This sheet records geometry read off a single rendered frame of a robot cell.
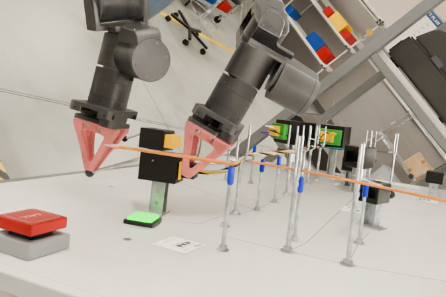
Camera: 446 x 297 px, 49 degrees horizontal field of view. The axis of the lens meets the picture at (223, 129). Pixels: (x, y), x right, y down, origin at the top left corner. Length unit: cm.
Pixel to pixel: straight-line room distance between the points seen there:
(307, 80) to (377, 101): 774
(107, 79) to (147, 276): 32
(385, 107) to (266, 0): 765
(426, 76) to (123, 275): 129
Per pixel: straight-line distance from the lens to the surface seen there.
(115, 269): 50
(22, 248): 52
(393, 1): 881
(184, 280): 48
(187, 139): 67
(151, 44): 65
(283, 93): 67
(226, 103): 66
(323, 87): 159
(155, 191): 71
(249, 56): 66
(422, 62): 163
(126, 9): 71
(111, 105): 71
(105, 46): 72
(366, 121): 840
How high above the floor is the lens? 146
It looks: 20 degrees down
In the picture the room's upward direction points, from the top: 51 degrees clockwise
